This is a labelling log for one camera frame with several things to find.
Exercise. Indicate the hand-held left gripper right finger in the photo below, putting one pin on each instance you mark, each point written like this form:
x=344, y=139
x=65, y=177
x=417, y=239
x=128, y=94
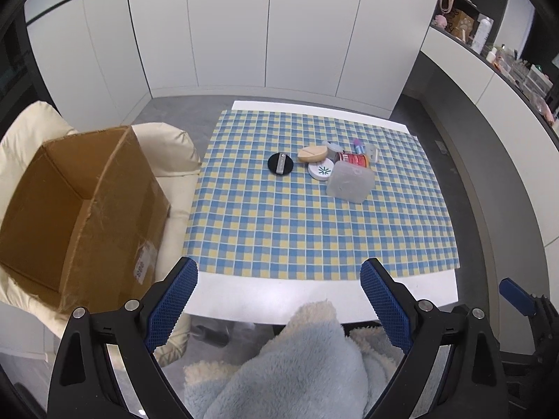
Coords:
x=386, y=303

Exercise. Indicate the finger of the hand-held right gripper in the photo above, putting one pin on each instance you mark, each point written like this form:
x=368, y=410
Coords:
x=517, y=297

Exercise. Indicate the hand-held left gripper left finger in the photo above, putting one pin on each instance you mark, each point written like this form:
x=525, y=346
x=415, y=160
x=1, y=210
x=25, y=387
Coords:
x=172, y=303

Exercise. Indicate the brown cardboard box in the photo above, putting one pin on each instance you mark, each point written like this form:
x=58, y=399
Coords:
x=109, y=227

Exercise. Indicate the translucent square plastic box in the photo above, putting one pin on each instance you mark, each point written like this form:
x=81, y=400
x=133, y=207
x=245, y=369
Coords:
x=349, y=181

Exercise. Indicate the red label metal can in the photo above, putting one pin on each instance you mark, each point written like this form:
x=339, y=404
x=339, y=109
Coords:
x=353, y=159

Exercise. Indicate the white round compact green logo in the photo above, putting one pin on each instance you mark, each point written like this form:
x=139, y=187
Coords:
x=321, y=170

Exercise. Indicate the small blue tube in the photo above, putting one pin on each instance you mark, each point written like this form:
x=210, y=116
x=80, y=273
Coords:
x=358, y=145

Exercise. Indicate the small translucent container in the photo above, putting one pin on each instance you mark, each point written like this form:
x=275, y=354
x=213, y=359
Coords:
x=334, y=145

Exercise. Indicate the beige makeup sponge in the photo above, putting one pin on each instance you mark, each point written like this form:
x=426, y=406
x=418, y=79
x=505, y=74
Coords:
x=312, y=153

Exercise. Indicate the white low table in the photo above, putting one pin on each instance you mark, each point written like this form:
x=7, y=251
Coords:
x=270, y=297

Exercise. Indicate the person's light blue fleece clothing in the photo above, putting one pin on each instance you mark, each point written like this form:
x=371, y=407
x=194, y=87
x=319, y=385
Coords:
x=297, y=366

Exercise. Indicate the blue yellow checked tablecloth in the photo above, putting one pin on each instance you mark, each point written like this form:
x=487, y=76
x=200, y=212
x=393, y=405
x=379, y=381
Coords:
x=284, y=227

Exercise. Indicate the cream padded armchair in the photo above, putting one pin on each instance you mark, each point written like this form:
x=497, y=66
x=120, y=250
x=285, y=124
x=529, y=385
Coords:
x=174, y=144

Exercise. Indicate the metal floor outlet plate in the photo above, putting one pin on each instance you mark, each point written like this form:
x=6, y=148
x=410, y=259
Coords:
x=442, y=148

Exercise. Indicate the clear drawer organizer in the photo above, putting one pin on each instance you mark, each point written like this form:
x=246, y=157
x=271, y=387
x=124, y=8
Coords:
x=537, y=80

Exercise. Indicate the clear acrylic organizer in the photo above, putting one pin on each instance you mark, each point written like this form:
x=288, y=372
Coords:
x=511, y=61

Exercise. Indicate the small white bottle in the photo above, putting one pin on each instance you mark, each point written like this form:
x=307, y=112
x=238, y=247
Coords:
x=491, y=56

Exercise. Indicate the tall white spray bottle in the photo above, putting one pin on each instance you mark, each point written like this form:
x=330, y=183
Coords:
x=480, y=32

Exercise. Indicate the brown box with paw print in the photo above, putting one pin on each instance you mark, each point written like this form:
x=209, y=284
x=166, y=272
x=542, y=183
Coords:
x=463, y=24

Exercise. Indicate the pink plush toy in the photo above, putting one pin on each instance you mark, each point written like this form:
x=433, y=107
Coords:
x=440, y=21

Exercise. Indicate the white wardrobe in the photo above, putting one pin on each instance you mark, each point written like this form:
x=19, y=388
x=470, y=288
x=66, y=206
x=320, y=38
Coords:
x=262, y=30

